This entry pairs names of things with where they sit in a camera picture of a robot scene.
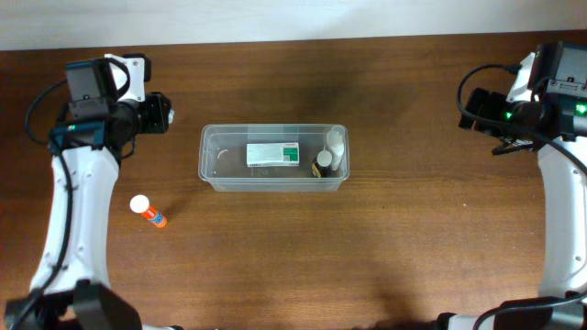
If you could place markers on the dark bottle white cap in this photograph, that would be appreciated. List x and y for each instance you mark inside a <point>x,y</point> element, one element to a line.
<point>322,164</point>

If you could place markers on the clear plastic container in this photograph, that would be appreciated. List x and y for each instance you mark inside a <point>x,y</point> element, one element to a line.
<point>222,158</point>

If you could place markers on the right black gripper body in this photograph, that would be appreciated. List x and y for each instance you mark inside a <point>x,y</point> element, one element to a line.
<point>477,110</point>

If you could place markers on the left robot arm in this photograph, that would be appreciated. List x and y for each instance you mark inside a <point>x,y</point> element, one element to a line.
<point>108,108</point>

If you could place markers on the white green medicine box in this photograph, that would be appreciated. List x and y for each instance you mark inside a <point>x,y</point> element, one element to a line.
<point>273,155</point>

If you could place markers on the white spray bottle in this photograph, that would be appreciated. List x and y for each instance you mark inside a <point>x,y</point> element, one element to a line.
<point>335,144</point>

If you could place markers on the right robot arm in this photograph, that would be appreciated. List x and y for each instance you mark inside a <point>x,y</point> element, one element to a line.
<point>558,79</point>

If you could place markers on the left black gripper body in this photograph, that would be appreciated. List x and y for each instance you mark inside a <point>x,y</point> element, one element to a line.
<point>156,113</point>

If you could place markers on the orange tube white cap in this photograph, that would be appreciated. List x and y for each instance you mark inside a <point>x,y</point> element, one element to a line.
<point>140,204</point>

